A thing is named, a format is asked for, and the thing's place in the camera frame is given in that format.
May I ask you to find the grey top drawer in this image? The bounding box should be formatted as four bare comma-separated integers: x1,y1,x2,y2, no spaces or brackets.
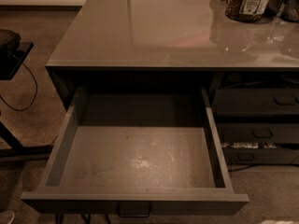
21,88,249,217

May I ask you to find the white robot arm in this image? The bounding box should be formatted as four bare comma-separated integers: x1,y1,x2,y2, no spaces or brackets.
259,220,299,224

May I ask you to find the right middle drawer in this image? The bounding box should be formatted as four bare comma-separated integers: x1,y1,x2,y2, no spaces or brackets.
217,123,299,144

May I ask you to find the grey cabinet counter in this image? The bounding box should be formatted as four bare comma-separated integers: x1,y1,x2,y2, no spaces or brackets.
47,0,299,105

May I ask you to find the jar of nuts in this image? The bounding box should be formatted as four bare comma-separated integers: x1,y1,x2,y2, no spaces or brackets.
225,0,269,22

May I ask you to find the black side stand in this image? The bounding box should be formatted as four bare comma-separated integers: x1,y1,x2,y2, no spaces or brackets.
0,41,54,158

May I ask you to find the dark device on stand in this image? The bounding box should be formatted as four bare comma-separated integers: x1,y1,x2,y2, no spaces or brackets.
0,29,21,53

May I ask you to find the white shoe tip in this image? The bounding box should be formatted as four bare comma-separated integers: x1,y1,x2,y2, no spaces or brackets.
0,211,15,224

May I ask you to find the thin black cable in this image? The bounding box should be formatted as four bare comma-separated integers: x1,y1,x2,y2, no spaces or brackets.
0,53,39,112

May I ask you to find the thick black floor cable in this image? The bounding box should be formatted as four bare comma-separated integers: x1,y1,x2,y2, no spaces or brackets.
227,154,299,173

